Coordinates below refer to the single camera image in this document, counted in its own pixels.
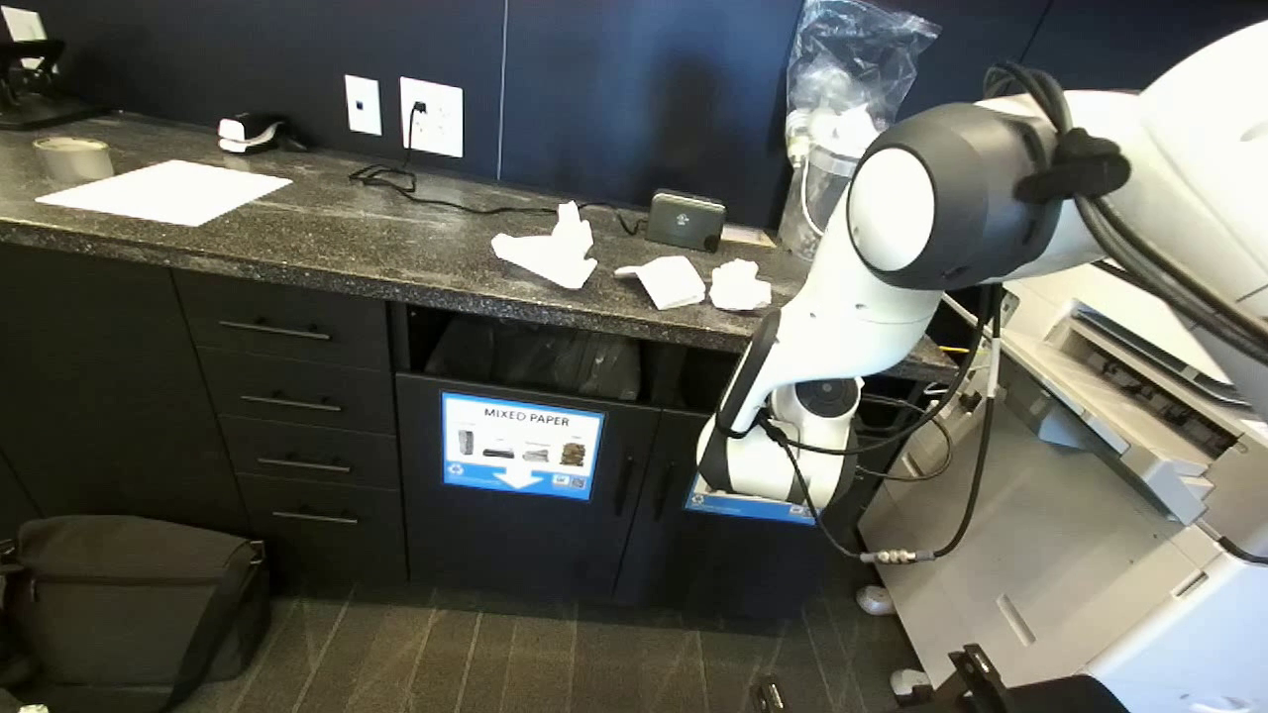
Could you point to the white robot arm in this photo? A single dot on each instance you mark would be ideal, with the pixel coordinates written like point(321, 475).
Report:
point(1017, 182)

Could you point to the folded white paper middle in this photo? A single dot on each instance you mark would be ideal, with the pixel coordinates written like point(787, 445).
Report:
point(667, 283)

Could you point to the crumpled white paper centre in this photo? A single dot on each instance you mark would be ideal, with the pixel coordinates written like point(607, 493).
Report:
point(736, 285)

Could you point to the crumpled white paper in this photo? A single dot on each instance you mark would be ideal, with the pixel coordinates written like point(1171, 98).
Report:
point(559, 255)
point(736, 285)

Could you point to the crumpled white paper left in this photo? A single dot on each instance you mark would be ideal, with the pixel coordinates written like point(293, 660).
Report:
point(559, 255)

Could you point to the small black box device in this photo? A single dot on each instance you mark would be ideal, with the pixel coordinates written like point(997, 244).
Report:
point(683, 221)

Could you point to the left mixed paper sign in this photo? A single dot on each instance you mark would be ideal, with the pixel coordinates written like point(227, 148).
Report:
point(516, 445)

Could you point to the mixed paper sign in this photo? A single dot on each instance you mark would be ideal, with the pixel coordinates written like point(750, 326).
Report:
point(516, 445)
point(754, 510)

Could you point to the right mixed paper sign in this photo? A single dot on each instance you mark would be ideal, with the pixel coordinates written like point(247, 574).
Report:
point(754, 510)

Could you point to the dark cabinet with drawers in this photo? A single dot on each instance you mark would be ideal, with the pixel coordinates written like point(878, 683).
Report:
point(281, 366)

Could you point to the flat white paper sheet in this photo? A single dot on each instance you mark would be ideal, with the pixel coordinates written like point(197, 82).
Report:
point(168, 190)

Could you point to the white office printer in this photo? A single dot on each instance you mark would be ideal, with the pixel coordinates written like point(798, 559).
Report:
point(1083, 516)

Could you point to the black bag on floor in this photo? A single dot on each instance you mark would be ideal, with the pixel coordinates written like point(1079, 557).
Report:
point(123, 607)

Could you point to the white wall outlet plate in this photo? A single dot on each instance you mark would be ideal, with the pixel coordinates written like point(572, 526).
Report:
point(433, 116)

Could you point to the white wall switch plate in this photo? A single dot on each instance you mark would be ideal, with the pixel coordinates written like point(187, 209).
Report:
point(363, 103)

